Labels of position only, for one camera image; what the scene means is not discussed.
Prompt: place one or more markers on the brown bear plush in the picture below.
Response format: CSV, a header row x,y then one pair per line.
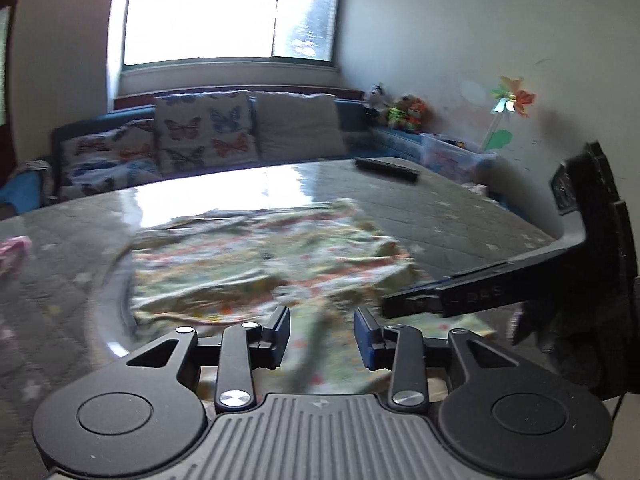
x,y
398,112

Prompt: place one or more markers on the colourful pinwheel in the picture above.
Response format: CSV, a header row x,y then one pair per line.
x,y
515,97

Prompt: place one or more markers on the square butterfly print cushion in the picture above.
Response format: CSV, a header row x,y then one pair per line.
x,y
200,130

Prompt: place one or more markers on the clear plastic storage box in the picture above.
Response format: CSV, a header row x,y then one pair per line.
x,y
450,157

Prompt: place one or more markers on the plain beige cushion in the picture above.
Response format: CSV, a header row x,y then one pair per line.
x,y
300,125

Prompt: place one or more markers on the window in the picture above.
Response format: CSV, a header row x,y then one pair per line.
x,y
200,10

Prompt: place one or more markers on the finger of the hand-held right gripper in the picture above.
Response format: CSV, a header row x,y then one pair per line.
x,y
475,290

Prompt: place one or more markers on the black remote control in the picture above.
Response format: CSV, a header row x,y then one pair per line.
x,y
385,167

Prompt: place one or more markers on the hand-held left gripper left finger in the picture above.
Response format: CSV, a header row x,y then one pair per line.
x,y
282,330

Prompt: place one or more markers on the dark brown door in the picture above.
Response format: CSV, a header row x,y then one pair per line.
x,y
5,85

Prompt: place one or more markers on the orange fox plush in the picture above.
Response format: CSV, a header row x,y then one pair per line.
x,y
417,115

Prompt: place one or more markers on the person's right hand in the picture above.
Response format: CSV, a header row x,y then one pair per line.
x,y
590,335

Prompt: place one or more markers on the long butterfly print cushion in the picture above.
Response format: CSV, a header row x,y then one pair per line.
x,y
100,160

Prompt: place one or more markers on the floral patterned garment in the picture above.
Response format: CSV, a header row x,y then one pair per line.
x,y
250,260

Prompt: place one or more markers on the dark blue sofa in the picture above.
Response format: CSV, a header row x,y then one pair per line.
x,y
100,122

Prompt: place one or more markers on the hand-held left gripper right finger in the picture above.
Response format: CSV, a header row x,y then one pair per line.
x,y
365,337

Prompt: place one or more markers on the blue grey folded blanket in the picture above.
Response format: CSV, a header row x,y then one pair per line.
x,y
25,180

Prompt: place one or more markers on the small pink fuzzy item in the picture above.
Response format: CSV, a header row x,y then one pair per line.
x,y
12,252

